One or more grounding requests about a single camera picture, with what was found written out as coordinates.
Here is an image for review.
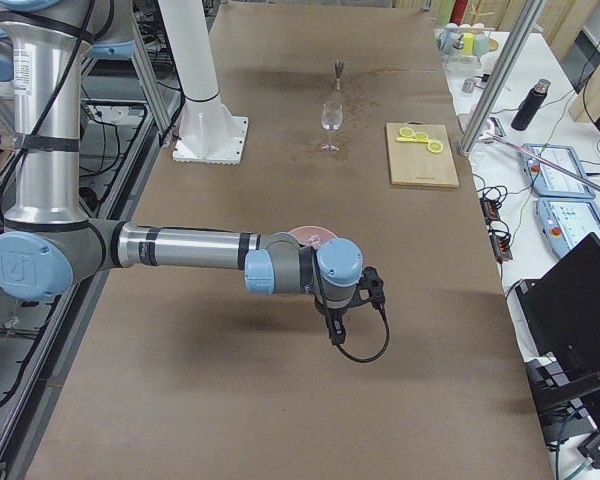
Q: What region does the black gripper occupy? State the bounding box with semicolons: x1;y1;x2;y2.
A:
314;266;386;346

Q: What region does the steel jigger cup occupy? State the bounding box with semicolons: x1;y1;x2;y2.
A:
333;60;345;91

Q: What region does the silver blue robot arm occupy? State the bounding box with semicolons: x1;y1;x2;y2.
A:
0;1;386;347

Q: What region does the pink bowl of ice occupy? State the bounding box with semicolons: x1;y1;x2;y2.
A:
289;225;337;249

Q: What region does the clear wine glass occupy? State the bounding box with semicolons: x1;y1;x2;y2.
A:
321;100;344;153

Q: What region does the wooden cutting board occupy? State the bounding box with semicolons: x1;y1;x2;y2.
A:
385;122;459;189

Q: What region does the yellow plastic knife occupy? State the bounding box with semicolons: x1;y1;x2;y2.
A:
395;136;430;144

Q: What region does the far lemon slice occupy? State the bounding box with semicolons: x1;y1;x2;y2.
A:
427;141;444;153

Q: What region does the middle lemon slice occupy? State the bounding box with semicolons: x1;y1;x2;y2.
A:
413;131;429;142

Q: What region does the black monitor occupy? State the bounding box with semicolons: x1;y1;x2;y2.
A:
515;233;600;376

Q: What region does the near blue teach pendant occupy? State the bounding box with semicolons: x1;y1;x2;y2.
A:
536;197;600;258

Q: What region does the blue teach pendant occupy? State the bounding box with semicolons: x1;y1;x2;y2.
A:
536;197;600;258
519;143;595;199

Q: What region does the far blue teach pendant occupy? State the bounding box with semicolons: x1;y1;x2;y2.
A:
519;143;595;199

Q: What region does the metal rod green tip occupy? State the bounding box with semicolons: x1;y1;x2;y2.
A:
487;133;600;193

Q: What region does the small steel weight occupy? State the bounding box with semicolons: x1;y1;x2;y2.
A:
461;78;476;95

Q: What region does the black water bottle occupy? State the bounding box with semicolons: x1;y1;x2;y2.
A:
511;79;551;131

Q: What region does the yellow cup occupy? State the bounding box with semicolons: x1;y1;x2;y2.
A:
459;32;475;56

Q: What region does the light blue cup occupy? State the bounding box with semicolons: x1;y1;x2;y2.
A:
438;28;461;55

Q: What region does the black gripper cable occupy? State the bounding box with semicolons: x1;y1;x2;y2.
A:
335;299;391;362

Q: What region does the lemon slice near handle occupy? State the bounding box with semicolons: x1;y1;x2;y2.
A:
399;127;414;137

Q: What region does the white camera pillar base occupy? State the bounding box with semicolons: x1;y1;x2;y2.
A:
159;0;249;165

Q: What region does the aluminium frame post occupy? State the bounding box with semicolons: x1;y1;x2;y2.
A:
459;0;546;157

